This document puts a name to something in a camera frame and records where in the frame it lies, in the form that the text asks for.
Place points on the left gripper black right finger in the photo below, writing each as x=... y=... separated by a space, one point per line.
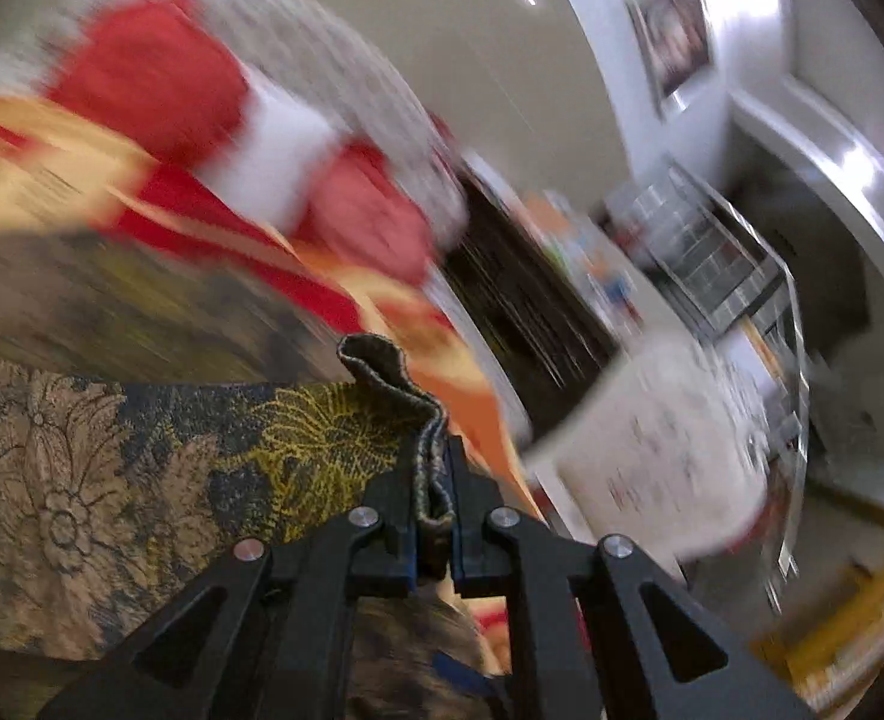
x=598 y=630

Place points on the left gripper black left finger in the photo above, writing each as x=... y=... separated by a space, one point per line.
x=265 y=631

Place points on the dark floral patterned garment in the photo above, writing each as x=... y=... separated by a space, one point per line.
x=152 y=412

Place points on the white upholstered chair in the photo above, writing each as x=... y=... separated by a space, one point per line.
x=670 y=449

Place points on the dark wooden nightstand right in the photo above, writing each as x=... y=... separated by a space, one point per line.
x=551 y=346

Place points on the metal stair railing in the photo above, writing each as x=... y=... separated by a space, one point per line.
x=733 y=291

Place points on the clutter on right nightstand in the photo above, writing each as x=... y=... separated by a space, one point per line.
x=574 y=244

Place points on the right red heart pillow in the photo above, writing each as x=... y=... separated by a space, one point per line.
x=355 y=211

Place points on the red heart pillow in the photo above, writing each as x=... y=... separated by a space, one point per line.
x=355 y=211
x=148 y=70

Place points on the white small pillow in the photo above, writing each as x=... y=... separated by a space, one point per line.
x=264 y=171

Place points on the red orange cream love blanket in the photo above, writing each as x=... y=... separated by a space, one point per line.
x=61 y=173

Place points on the floral quilted headboard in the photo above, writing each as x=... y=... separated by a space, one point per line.
x=319 y=57

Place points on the left red heart pillow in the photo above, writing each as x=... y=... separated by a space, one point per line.
x=148 y=70

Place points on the framed wall picture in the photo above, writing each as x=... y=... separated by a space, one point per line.
x=675 y=41

